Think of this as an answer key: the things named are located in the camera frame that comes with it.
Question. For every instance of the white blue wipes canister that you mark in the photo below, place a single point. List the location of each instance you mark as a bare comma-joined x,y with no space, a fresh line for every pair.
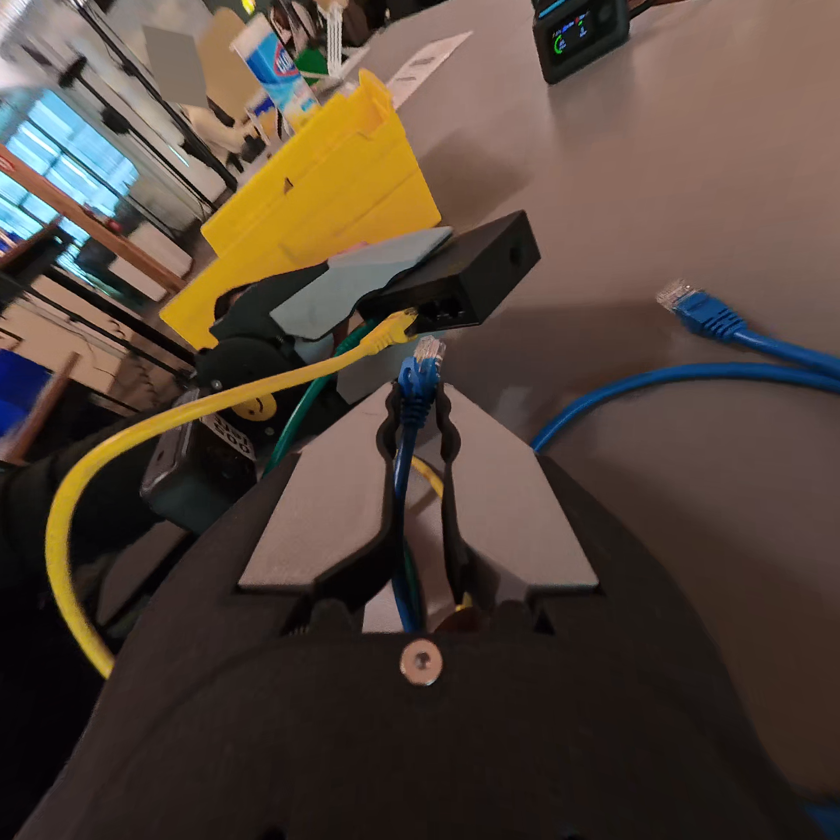
279,72

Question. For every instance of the black ethernet port block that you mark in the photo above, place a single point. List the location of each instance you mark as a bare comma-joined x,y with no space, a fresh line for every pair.
485,262

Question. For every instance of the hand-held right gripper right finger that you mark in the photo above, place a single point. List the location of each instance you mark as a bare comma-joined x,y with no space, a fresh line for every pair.
512,512

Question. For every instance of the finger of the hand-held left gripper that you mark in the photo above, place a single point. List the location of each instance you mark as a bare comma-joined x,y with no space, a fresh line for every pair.
354,289
361,384

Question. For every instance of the white paper strip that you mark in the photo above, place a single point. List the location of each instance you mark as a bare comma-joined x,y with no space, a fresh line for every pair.
426,62

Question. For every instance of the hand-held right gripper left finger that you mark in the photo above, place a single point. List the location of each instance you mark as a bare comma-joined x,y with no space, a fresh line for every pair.
328,512

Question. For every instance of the small black display device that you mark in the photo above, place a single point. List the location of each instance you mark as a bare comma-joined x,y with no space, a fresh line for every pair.
584,33

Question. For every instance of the yellow plastic bin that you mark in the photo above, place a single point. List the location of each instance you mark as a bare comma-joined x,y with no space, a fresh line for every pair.
328,190

